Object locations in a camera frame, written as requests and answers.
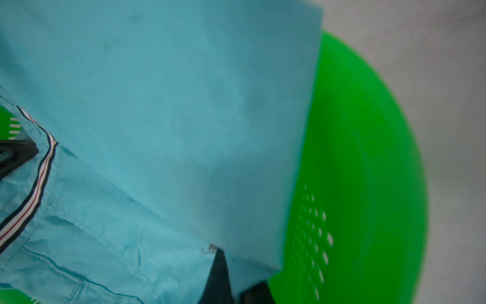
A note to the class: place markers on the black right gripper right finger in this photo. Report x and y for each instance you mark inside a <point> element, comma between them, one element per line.
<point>218,288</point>

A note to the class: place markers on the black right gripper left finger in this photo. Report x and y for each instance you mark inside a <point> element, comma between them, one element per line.
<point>14,153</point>

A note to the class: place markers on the teal pants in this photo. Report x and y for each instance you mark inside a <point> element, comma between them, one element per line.
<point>196,110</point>

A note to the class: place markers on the green plastic basket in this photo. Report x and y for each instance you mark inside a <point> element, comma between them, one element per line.
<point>357,229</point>

